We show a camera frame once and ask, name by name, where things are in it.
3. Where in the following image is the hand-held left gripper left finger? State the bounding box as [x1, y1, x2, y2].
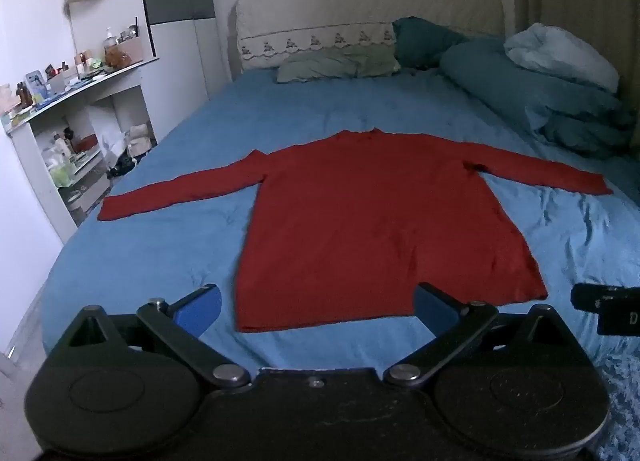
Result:
[66, 283, 251, 390]

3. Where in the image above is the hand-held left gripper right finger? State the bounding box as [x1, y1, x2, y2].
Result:
[382, 282, 572, 388]

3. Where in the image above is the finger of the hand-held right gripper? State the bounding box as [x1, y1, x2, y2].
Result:
[570, 283, 610, 315]

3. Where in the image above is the red long-sleeved sweater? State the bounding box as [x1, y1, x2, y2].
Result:
[97, 128, 614, 334]

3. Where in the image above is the bed with blue sheet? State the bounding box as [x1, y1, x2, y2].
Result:
[40, 66, 640, 378]

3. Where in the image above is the blue shaggy rug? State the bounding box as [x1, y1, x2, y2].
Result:
[594, 338, 640, 461]

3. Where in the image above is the cream bag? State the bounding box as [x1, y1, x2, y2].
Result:
[124, 123, 154, 158]

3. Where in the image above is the green tissue pack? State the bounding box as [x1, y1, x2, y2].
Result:
[47, 162, 77, 188]

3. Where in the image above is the teal duvet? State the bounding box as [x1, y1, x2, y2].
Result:
[438, 36, 639, 158]

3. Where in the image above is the white shelf unit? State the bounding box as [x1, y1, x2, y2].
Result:
[4, 57, 162, 244]

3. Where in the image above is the light blue blanket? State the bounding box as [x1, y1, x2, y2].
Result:
[503, 23, 621, 92]

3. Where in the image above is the green pillow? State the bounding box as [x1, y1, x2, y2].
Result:
[276, 45, 402, 84]

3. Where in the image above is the teal pillow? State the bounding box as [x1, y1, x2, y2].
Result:
[391, 16, 482, 70]

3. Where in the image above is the cardboard box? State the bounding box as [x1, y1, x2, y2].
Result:
[117, 35, 145, 62]

